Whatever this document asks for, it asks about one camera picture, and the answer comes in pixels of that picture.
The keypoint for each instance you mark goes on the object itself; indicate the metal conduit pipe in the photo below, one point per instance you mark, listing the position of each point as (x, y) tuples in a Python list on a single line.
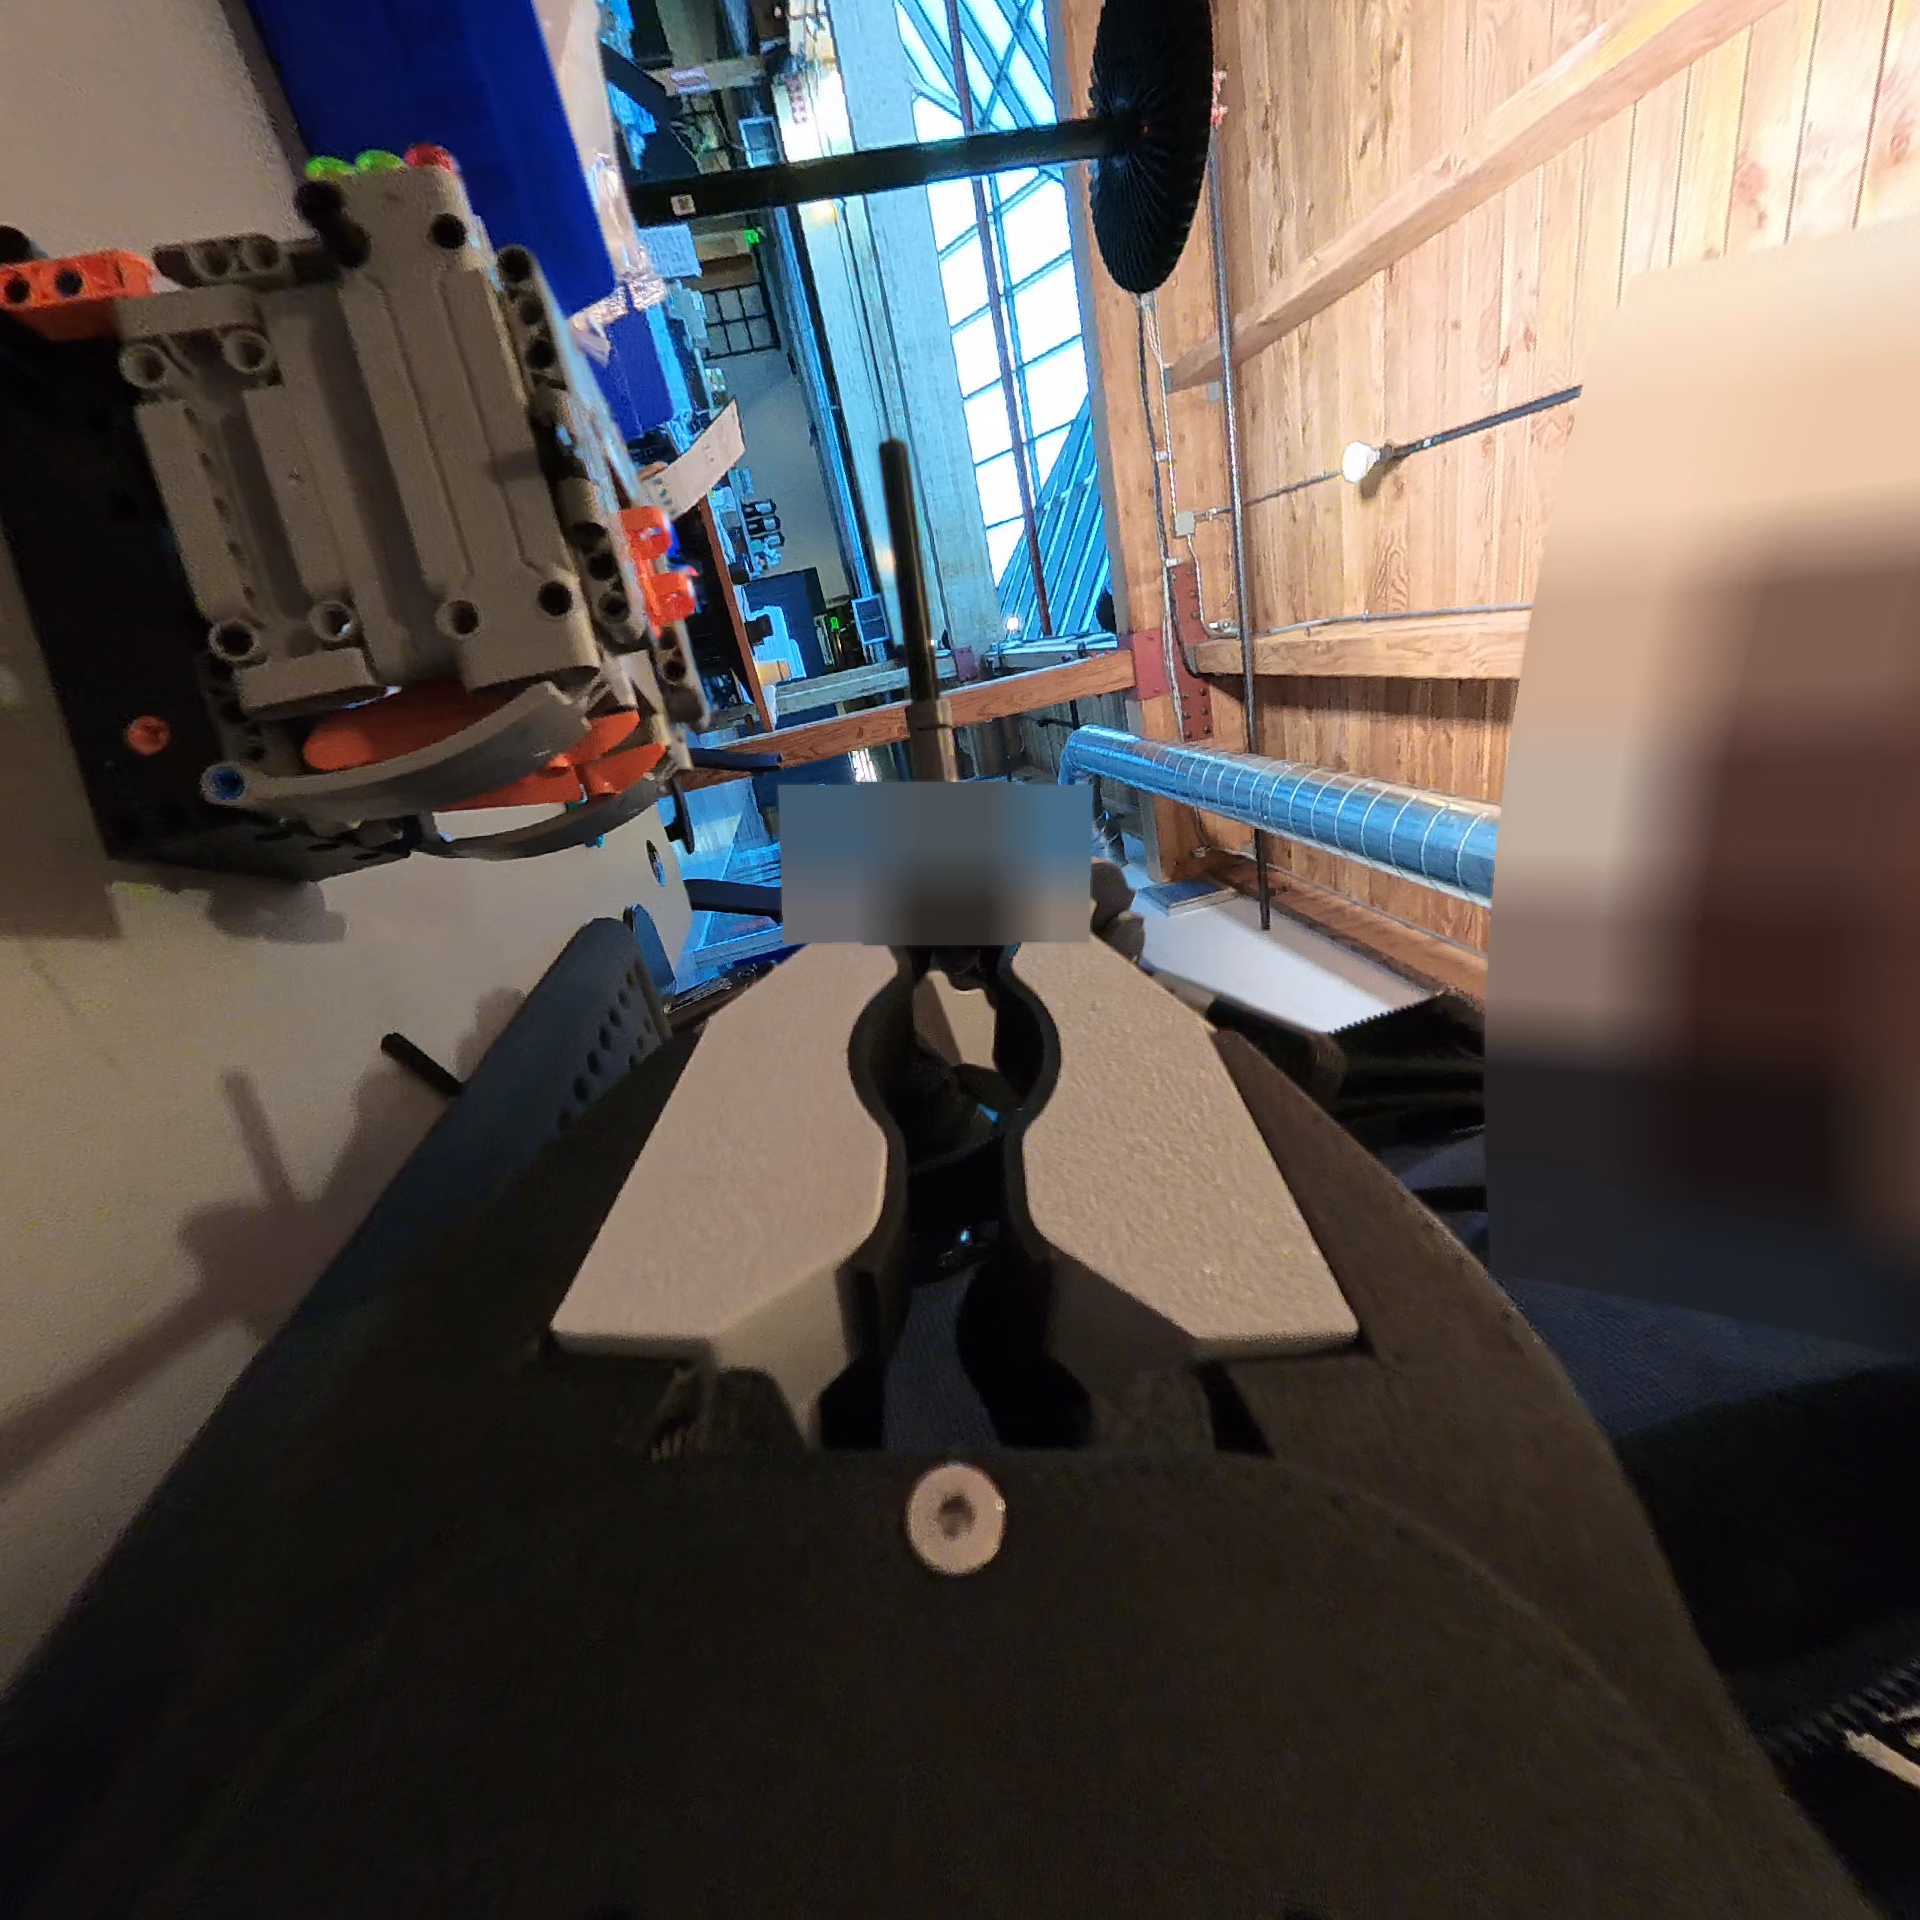
[(1233, 495)]

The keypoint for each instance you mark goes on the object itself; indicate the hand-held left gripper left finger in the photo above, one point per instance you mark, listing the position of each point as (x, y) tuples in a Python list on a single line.
[(720, 1170)]

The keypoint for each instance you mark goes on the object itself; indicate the silver spiral air duct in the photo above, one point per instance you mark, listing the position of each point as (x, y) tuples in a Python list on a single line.
[(1291, 810)]

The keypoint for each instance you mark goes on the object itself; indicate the black metal rod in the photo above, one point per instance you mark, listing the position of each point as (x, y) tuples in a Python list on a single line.
[(909, 601)]

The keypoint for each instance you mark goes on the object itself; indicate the white pendant lamp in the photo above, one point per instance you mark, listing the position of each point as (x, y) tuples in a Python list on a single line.
[(1361, 462)]

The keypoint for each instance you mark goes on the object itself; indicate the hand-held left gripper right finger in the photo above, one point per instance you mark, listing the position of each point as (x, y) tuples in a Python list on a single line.
[(1170, 1170)]

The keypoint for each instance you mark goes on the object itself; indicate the dark perforated pad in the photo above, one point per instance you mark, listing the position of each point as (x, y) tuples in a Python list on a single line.
[(601, 1021)]

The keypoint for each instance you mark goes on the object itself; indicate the large paned window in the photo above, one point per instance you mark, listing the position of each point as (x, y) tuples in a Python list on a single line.
[(1021, 330)]

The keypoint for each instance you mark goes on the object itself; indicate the blue storage bin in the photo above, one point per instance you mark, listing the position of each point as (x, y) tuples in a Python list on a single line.
[(450, 90)]

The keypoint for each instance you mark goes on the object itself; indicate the black toy axle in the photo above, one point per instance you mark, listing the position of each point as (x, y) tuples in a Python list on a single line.
[(420, 1058)]

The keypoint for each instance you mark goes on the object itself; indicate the grey orange toy block model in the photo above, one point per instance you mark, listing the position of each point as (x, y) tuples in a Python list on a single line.
[(375, 451)]

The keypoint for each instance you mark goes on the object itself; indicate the red steel bracket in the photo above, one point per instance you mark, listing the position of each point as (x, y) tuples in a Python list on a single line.
[(1192, 661)]

